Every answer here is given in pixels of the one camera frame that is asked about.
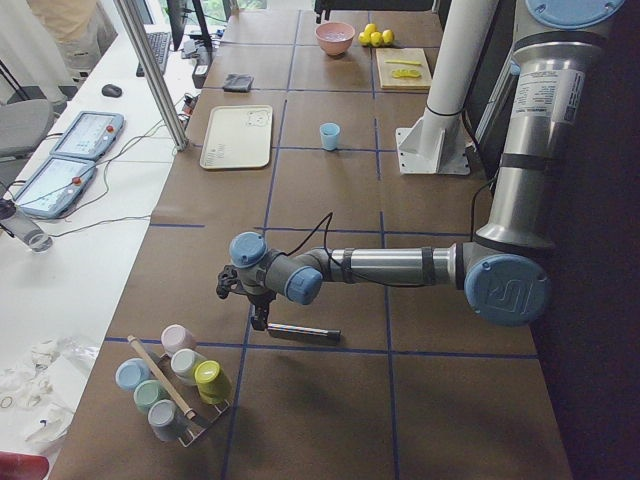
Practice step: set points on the white pedestal column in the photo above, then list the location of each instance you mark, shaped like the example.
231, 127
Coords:
435, 144

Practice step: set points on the aluminium frame post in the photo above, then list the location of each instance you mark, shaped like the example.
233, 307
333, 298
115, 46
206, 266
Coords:
154, 77

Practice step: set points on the lemon slices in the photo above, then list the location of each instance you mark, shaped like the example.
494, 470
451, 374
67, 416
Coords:
406, 74

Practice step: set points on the yellow upturned cup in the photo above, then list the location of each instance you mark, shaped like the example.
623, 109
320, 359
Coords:
212, 383

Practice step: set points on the steel muddler black tip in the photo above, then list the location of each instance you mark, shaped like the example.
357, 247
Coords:
308, 335

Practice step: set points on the pink upturned cup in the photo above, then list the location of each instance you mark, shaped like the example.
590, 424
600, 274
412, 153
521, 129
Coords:
176, 337

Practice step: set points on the green upturned cup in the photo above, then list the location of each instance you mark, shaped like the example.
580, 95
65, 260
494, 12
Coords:
148, 393

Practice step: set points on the yellow lemon far left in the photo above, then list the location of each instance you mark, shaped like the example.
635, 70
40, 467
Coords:
364, 38

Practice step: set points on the orange black connector box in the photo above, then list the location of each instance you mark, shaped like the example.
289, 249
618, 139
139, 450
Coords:
189, 103

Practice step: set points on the cream bear tray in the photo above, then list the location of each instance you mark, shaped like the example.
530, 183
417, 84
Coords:
237, 137

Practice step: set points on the teach pendant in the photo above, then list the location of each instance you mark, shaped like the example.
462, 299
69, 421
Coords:
55, 186
90, 135

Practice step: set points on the blue upturned cup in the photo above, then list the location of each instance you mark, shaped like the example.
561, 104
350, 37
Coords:
131, 373

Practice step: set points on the pink bowl of ice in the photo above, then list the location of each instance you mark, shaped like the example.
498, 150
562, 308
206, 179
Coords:
334, 38

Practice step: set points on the upper teach pendant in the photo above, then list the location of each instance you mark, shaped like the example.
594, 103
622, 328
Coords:
90, 135

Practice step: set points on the yellow plastic knife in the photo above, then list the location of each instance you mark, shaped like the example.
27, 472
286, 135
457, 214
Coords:
403, 62

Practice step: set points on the wooden cutting board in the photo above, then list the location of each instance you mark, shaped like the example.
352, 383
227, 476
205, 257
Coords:
384, 70

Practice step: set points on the lower teach pendant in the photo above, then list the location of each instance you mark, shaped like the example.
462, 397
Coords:
55, 186

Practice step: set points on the black computer mouse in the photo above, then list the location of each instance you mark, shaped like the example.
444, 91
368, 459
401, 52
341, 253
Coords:
111, 91

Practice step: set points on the white cup rack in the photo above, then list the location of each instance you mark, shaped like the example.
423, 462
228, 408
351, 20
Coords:
202, 422

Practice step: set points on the grey folded cloth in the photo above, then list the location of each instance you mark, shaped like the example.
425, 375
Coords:
238, 83

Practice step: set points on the crumpled white paper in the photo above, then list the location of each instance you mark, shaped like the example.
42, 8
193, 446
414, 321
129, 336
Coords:
41, 393

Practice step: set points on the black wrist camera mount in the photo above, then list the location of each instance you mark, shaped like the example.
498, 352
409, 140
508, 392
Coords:
229, 282

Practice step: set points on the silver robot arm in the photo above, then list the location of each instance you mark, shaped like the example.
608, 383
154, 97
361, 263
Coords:
554, 44

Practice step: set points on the yellow lemon front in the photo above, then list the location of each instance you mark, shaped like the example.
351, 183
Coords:
376, 39

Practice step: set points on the light blue cup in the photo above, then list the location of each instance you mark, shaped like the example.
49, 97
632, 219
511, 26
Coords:
329, 135

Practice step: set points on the grey upturned cup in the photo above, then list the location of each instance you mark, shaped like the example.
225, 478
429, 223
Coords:
166, 420

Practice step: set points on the black keyboard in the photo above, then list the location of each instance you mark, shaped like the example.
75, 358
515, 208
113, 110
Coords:
160, 43

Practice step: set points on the wooden rack handle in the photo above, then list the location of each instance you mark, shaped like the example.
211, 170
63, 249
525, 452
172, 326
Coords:
174, 394

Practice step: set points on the clear water bottle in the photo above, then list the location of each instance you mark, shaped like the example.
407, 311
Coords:
18, 225

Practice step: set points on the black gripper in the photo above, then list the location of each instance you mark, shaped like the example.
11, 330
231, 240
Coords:
260, 301

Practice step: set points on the yellow lemon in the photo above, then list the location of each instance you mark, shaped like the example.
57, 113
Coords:
364, 38
376, 39
370, 28
388, 37

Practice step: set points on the yellow lemon middle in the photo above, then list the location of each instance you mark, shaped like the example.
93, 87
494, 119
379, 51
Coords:
370, 28

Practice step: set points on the yellow lemon right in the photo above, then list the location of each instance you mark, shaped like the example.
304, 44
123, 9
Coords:
388, 37

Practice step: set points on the white upturned cup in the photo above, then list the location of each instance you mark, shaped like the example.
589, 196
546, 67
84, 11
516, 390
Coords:
184, 363

